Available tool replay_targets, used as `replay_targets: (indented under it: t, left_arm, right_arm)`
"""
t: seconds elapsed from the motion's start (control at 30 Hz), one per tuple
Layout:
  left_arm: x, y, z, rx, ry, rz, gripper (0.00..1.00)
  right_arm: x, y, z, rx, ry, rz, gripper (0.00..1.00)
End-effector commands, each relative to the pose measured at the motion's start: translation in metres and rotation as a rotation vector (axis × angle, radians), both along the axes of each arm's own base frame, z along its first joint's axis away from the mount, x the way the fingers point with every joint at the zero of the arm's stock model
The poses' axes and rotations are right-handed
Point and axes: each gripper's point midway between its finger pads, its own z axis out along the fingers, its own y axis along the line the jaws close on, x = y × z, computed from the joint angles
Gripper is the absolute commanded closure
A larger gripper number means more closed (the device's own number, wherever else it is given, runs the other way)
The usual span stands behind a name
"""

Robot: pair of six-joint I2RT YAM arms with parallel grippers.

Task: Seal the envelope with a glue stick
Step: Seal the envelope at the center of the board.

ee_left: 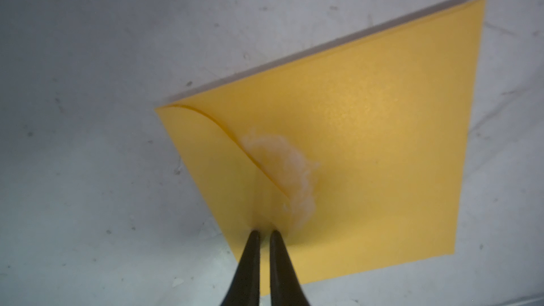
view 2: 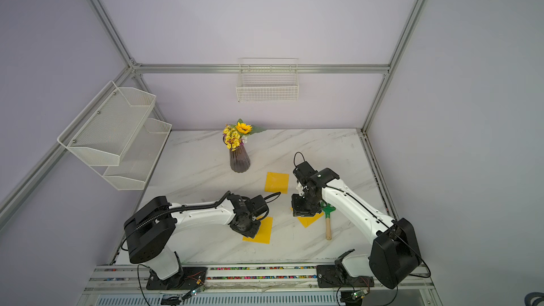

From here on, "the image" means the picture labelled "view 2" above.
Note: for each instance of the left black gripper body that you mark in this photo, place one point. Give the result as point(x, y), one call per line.
point(250, 229)

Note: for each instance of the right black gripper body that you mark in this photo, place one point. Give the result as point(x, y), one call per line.
point(307, 204)

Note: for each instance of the yellow envelope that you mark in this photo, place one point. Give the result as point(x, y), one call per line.
point(263, 235)
point(307, 221)
point(276, 183)

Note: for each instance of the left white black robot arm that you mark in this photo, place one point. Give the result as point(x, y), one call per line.
point(149, 230)

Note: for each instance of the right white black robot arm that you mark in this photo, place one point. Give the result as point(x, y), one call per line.
point(394, 253)

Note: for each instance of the green head wooden hammer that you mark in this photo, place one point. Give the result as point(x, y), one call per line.
point(327, 210)

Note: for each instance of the dark ribbed vase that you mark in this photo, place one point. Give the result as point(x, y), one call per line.
point(239, 160)

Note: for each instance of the yellow artificial flowers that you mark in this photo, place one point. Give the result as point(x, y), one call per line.
point(234, 136)

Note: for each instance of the white mesh lower shelf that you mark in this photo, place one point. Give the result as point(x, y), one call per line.
point(136, 167)

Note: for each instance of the white mesh shelf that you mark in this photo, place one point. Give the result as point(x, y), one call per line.
point(136, 167)
point(101, 135)

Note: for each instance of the white mesh upper shelf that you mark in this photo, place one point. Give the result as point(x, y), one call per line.
point(101, 135)

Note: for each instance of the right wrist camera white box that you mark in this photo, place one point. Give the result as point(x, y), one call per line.
point(300, 190)

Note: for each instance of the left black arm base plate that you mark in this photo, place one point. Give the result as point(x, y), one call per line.
point(191, 278)

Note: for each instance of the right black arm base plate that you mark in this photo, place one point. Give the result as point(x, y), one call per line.
point(329, 276)

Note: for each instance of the white wire wall basket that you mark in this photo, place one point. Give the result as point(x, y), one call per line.
point(267, 80)

